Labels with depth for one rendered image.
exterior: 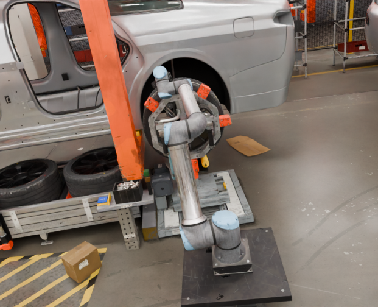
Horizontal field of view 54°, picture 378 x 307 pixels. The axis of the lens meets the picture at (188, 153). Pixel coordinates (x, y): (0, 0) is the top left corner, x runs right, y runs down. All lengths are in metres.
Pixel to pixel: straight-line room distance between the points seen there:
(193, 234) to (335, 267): 1.11
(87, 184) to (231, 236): 1.52
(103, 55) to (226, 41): 1.07
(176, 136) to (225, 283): 0.89
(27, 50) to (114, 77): 4.90
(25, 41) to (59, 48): 2.45
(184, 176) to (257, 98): 1.50
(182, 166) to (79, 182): 1.41
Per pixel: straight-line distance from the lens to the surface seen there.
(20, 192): 3.43
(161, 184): 3.14
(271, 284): 2.23
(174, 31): 3.13
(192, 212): 2.10
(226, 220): 2.12
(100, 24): 2.62
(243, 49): 3.23
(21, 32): 7.45
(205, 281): 2.27
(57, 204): 3.25
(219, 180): 3.44
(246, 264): 2.24
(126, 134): 2.79
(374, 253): 2.95
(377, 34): 4.86
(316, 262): 2.82
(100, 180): 3.20
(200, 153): 2.96
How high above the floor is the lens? 1.89
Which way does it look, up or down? 25 degrees down
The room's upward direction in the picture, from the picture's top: 9 degrees counter-clockwise
